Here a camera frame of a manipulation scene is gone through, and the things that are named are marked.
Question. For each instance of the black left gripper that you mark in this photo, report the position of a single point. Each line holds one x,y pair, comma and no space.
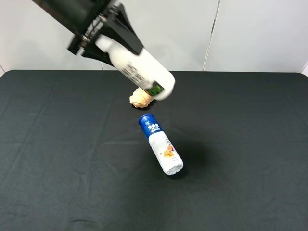
86,19

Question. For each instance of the white milk bottle green label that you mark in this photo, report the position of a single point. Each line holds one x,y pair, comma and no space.
143,69

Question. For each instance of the spiral cream horn pastry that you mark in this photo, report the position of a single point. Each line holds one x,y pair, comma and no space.
140,98

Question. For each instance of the white yogurt bottle blue cap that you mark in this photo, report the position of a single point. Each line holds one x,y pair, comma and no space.
165,152

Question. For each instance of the black tablecloth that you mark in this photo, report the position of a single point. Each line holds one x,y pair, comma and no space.
74,158

